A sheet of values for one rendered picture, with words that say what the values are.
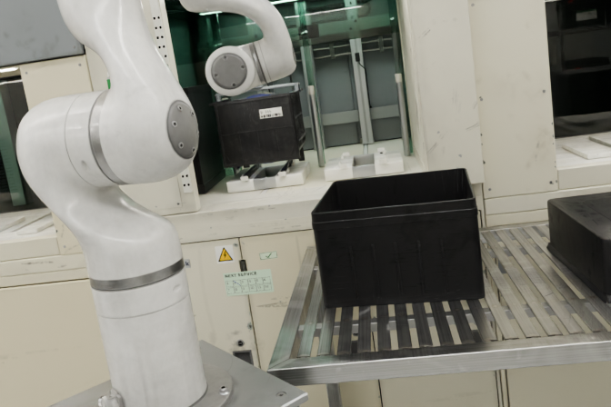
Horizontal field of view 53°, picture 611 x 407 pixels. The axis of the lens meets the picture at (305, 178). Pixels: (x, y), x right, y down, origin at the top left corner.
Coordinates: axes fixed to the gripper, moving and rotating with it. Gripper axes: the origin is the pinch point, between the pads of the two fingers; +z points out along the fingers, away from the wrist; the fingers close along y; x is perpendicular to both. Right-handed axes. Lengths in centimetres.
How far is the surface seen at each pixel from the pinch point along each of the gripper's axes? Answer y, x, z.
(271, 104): 3.9, -9.2, 27.4
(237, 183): -8.5, -29.2, 28.8
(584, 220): 55, -33, -38
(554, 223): 55, -37, -25
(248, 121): -2.8, -12.9, 28.2
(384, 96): 43, -16, 93
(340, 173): 19.5, -29.9, 25.3
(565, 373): 65, -82, -1
